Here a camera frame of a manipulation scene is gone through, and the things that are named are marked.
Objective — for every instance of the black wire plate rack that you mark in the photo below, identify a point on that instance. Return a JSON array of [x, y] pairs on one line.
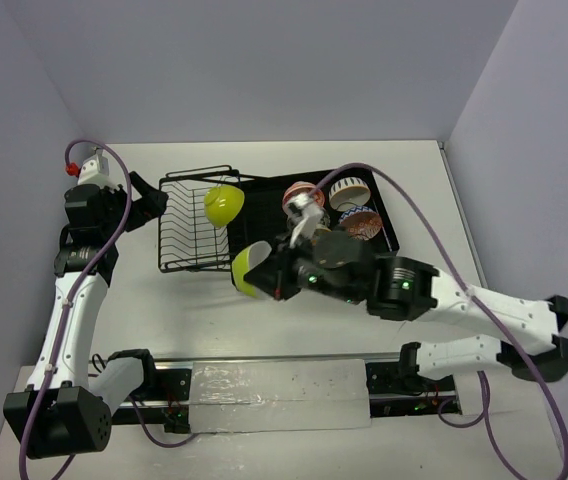
[[187, 241]]

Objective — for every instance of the green bowl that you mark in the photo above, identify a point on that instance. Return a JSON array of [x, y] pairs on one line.
[[222, 204]]

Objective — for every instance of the orange floral bowl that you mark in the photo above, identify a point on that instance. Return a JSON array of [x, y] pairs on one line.
[[302, 187]]

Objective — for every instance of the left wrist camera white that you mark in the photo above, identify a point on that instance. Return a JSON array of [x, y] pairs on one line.
[[93, 171]]

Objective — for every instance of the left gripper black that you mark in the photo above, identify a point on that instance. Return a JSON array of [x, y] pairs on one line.
[[132, 208]]

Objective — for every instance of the black dish rack tray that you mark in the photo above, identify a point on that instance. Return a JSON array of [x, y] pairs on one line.
[[263, 218]]

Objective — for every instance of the white square bowl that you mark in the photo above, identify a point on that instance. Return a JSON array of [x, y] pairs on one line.
[[250, 257]]

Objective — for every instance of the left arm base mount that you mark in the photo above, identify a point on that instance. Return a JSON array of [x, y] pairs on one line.
[[166, 402]]

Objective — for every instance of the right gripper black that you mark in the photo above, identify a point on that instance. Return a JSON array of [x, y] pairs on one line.
[[272, 275]]

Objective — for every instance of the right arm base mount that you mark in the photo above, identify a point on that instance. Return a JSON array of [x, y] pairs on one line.
[[391, 395]]

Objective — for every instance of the white taped sheet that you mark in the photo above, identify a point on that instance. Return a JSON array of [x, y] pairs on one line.
[[278, 396]]

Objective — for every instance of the orange blue geometric bowl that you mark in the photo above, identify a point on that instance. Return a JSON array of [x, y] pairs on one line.
[[361, 222]]

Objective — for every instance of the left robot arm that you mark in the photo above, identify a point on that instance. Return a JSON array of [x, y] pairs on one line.
[[62, 411]]

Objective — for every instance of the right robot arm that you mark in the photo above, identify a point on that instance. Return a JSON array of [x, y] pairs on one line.
[[520, 335]]

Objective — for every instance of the white bowl pink rim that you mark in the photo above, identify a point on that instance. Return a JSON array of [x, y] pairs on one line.
[[348, 192]]

